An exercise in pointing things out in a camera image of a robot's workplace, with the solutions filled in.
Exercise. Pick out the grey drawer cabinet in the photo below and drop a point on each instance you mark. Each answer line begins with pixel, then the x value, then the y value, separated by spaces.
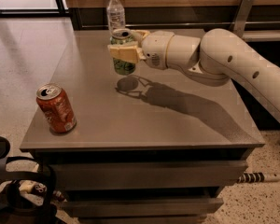
pixel 148 116

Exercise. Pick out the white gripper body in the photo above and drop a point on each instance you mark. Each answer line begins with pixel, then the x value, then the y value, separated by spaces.
pixel 155 48

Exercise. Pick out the clear plastic water bottle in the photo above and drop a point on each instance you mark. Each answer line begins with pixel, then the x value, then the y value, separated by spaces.
pixel 115 15

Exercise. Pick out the green soda can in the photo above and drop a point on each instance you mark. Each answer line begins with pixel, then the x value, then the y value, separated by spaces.
pixel 119 37

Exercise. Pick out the upper grey drawer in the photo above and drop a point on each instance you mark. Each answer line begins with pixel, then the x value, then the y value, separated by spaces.
pixel 148 175

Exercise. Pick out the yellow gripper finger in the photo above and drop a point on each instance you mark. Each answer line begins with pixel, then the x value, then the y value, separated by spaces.
pixel 139 35
pixel 130 54

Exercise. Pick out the black bag with straps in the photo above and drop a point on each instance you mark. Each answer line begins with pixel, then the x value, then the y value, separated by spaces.
pixel 14 209

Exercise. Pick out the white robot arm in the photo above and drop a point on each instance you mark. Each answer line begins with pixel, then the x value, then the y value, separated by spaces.
pixel 211 60

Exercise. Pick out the red coke can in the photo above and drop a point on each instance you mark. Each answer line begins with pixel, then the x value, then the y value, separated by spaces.
pixel 54 103

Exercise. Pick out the striped black white stick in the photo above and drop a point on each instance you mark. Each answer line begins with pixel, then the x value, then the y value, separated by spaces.
pixel 258 178

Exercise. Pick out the lower grey drawer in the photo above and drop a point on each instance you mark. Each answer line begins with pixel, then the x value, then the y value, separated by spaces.
pixel 143 208

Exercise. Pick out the metal wall bracket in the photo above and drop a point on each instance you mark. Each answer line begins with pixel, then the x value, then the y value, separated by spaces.
pixel 241 16

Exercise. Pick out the grey drawer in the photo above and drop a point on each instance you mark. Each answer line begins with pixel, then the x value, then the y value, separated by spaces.
pixel 148 175
pixel 143 208

